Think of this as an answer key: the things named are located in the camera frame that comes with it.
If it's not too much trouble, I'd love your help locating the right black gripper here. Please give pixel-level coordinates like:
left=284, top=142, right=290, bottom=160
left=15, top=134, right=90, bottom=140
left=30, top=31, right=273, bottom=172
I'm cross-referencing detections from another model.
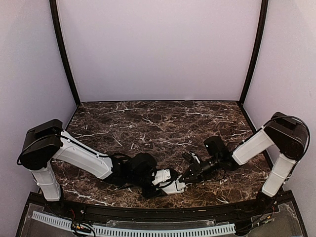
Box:
left=179, top=155, right=221, bottom=183

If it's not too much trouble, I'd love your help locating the white remote control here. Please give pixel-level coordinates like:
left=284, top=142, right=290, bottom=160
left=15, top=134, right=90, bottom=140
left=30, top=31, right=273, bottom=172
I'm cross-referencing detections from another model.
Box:
left=159, top=179, right=186, bottom=195

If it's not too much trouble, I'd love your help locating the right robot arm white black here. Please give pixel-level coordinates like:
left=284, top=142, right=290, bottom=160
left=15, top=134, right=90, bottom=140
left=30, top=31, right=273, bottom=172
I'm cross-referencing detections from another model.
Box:
left=179, top=112, right=310, bottom=214

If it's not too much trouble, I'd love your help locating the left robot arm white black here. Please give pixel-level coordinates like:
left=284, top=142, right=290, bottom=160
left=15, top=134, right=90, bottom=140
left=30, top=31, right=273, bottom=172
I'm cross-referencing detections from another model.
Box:
left=17, top=119, right=170, bottom=215

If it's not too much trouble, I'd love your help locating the clear acrylic plate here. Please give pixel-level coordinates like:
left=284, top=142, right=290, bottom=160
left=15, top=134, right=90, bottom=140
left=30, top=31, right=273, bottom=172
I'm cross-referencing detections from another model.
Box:
left=105, top=219, right=216, bottom=230

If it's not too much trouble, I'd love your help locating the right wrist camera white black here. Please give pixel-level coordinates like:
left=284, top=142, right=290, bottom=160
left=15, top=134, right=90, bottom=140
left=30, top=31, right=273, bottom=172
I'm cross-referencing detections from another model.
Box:
left=182, top=151, right=201, bottom=164

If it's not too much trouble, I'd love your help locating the white slotted cable duct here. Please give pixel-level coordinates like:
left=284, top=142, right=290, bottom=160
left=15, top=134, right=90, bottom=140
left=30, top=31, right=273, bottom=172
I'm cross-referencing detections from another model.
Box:
left=32, top=211, right=236, bottom=237

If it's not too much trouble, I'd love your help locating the black front rail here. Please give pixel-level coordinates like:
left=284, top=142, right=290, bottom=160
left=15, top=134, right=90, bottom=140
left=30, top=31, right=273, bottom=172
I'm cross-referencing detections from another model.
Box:
left=19, top=191, right=302, bottom=226

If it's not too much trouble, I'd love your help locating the right black frame post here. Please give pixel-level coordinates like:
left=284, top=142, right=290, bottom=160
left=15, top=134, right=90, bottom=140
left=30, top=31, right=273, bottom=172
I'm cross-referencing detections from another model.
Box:
left=238, top=0, right=269, bottom=107

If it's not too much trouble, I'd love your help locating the black frame post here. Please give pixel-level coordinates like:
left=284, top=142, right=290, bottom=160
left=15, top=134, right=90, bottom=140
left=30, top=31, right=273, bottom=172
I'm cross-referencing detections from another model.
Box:
left=238, top=0, right=269, bottom=107
left=49, top=0, right=81, bottom=107

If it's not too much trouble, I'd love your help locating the left black frame post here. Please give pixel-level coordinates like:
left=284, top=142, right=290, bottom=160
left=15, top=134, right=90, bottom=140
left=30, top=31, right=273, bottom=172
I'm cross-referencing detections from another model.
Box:
left=49, top=0, right=81, bottom=107

